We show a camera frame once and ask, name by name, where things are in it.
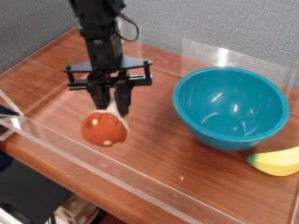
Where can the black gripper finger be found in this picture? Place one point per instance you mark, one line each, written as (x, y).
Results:
(99, 93)
(123, 91)

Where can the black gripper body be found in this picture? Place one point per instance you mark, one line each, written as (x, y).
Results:
(108, 66)

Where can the red and white plush mushroom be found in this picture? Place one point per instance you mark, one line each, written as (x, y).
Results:
(104, 127)

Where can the blue plastic bowl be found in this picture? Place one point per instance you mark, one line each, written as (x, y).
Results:
(231, 107)

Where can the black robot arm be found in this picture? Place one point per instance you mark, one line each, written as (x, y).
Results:
(97, 18)

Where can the clear acrylic front barrier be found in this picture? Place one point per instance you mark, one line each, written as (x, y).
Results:
(131, 195)

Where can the clear acrylic barrier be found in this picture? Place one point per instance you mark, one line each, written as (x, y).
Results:
(213, 56)
(131, 195)

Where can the clear acrylic back barrier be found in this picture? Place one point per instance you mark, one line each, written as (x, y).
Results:
(213, 56)

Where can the yellow plush banana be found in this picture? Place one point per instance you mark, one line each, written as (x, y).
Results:
(277, 163)

